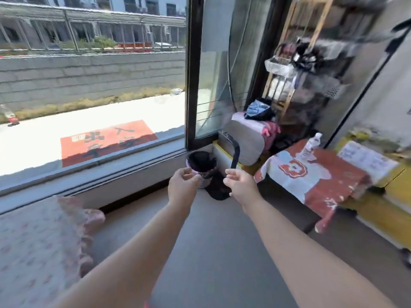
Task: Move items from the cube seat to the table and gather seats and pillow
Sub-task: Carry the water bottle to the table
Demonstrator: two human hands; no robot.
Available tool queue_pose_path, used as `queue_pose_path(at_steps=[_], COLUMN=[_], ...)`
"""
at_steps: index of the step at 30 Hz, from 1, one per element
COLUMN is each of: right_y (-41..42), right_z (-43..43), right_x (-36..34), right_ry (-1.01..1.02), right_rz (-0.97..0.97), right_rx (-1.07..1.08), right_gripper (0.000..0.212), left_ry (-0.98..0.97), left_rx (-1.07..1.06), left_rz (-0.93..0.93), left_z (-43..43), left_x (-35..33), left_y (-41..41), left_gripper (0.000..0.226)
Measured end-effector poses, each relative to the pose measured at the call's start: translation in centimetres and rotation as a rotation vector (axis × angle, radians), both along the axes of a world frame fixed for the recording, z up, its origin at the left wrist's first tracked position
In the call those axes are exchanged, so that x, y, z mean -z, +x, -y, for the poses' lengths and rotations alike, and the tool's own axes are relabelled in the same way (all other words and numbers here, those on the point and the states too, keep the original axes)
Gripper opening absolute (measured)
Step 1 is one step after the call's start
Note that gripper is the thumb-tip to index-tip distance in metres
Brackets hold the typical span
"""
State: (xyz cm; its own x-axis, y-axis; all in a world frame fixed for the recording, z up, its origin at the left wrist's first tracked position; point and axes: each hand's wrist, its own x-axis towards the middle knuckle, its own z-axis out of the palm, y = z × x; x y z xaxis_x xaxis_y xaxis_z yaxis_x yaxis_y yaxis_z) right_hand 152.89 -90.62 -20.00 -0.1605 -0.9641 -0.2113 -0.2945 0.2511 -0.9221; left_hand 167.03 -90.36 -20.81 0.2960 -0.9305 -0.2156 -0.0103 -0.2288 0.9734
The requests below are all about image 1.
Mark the person's left hand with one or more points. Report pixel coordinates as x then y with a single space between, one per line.
183 189

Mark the person's right hand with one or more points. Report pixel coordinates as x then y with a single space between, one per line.
244 189

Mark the clear water bottle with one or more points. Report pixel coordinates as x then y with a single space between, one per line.
310 147

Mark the person's right forearm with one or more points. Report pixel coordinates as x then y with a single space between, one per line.
305 263

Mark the person's left forearm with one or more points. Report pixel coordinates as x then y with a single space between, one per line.
128 269

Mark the black curved floor stand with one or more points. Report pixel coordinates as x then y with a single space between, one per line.
236 153

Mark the pink suitcase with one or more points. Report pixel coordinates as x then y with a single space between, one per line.
271 131

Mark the orange cartoon tablecloth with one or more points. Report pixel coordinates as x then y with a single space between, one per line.
321 186

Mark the black fabric bag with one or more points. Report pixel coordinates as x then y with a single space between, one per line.
258 109

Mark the red calligraphy paper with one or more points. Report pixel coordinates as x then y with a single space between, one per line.
106 141

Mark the sliding glass door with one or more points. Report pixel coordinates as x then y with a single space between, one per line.
194 76

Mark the thin grey hoop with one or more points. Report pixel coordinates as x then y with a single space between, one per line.
230 76

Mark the white paper red writing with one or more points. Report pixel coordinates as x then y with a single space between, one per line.
366 158

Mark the floral pink-frilled tablecloth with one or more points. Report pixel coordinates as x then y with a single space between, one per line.
38 253

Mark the black arched floor lamp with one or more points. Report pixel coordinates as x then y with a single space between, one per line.
369 86

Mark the wooden storage shelf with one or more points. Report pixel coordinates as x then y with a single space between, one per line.
322 22

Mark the red-labelled balcony bottle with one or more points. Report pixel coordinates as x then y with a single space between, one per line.
11 118

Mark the metal balcony railing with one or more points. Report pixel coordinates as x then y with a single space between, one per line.
96 14

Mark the grey brick balcony wall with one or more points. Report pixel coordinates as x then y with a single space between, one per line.
80 80

